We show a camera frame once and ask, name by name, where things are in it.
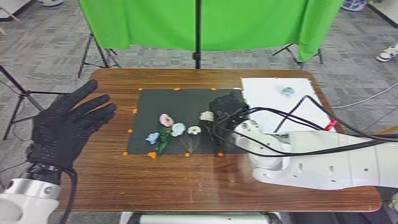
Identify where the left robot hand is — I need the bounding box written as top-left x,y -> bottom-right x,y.
24,79 -> 119,172

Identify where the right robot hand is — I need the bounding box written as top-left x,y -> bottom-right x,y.
206,89 -> 250,118

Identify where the white flower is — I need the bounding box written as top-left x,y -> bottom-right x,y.
184,125 -> 204,154
199,110 -> 227,155

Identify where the dark mat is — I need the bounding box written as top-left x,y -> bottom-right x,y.
126,88 -> 248,156

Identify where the white sheet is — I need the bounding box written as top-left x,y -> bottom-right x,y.
239,77 -> 337,135

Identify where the blue flower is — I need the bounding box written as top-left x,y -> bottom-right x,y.
143,132 -> 161,146
278,86 -> 296,98
168,122 -> 188,138

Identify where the pink flower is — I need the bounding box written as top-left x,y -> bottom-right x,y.
158,113 -> 175,128

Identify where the black tripod stand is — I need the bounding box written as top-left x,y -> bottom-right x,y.
270,42 -> 325,66
0,64 -> 67,141
76,32 -> 122,79

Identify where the black stand pole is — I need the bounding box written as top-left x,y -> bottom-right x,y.
190,0 -> 204,70

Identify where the blue and white vase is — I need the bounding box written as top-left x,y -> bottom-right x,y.
341,0 -> 369,13
37,0 -> 65,8

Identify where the black cable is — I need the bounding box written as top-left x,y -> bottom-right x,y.
209,106 -> 398,158
271,94 -> 398,143

